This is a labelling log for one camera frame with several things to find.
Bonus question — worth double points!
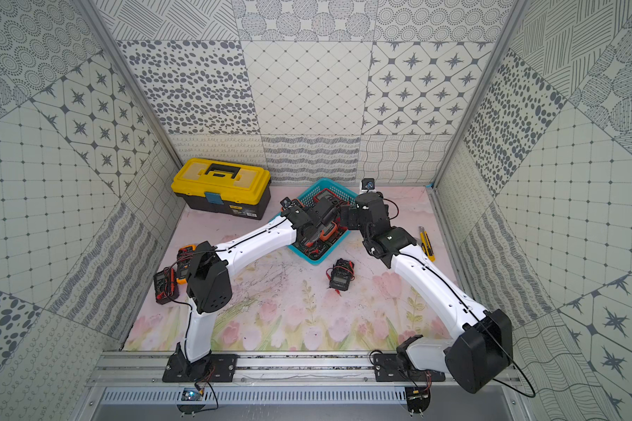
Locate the red multimeter with grey screen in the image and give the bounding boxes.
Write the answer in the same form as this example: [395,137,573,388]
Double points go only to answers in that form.
[314,189,349,205]

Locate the small yellow multimeter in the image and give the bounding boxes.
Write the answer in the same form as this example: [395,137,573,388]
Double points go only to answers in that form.
[176,245,197,284]

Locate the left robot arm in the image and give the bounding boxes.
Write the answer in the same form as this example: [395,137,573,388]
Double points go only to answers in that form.
[176,198,342,370]

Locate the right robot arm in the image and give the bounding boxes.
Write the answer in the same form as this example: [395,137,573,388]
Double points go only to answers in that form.
[342,191,514,394]

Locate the yellow black toolbox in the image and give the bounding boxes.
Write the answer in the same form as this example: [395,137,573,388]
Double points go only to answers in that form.
[171,158,271,220]

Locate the aluminium rail frame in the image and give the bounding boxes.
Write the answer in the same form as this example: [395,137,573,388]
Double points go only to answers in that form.
[86,349,522,388]

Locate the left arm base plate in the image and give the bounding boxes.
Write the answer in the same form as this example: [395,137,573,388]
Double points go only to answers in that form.
[162,353,239,383]

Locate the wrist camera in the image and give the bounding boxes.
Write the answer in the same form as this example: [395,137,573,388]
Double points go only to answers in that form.
[280,198,303,217]
[360,177,376,194]

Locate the yellow utility knife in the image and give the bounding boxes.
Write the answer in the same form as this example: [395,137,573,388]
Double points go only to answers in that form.
[419,226,435,262]

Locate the black red multimeter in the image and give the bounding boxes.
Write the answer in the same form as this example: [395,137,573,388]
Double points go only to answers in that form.
[153,267,179,305]

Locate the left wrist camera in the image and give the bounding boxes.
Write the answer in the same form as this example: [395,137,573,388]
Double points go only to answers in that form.
[280,198,303,217]

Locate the teal plastic basket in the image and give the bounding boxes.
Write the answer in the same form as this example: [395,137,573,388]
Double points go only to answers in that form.
[291,178,356,265]

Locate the orange multimeter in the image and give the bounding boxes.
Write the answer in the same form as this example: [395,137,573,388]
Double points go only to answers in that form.
[301,222,340,247]

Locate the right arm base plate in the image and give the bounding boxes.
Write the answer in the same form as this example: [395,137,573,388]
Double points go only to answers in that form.
[368,350,446,383]

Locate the white cable duct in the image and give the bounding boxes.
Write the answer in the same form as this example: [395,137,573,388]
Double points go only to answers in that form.
[102,385,406,405]

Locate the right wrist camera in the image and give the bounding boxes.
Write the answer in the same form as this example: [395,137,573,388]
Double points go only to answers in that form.
[360,177,376,194]

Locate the small black multimeter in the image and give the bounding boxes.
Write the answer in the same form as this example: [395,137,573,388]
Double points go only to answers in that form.
[326,259,355,294]

